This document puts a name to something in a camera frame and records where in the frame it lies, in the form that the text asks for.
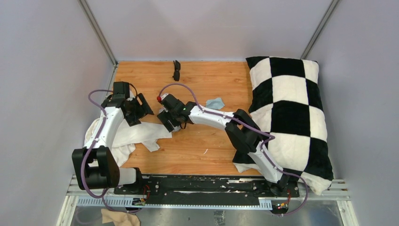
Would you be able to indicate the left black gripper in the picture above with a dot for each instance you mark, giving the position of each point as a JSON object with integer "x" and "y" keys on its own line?
{"x": 143, "y": 109}

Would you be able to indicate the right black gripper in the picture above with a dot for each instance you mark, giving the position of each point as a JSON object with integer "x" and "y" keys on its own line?
{"x": 166, "y": 110}

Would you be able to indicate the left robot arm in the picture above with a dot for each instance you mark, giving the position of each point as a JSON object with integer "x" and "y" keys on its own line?
{"x": 94, "y": 164}

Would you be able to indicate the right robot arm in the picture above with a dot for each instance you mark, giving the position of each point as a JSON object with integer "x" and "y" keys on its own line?
{"x": 245, "y": 136}

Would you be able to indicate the black sunglasses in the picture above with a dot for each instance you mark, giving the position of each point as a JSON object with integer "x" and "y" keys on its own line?
{"x": 177, "y": 68}

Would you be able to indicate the white crumpled cloth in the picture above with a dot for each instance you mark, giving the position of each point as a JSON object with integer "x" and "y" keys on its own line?
{"x": 145, "y": 133}

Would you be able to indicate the blue cleaning cloth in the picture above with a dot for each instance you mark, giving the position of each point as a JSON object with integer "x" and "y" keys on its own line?
{"x": 215, "y": 104}

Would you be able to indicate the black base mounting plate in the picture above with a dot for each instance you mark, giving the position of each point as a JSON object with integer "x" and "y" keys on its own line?
{"x": 153, "y": 184}

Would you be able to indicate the black white checkered pillow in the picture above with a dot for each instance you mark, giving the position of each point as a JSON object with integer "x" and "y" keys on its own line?
{"x": 286, "y": 103}

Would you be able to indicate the beige cloth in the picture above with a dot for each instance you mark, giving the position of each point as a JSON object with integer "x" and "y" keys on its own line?
{"x": 119, "y": 218}

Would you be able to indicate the aluminium frame rail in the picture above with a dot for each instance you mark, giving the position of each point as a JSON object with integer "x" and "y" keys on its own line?
{"x": 200, "y": 200}

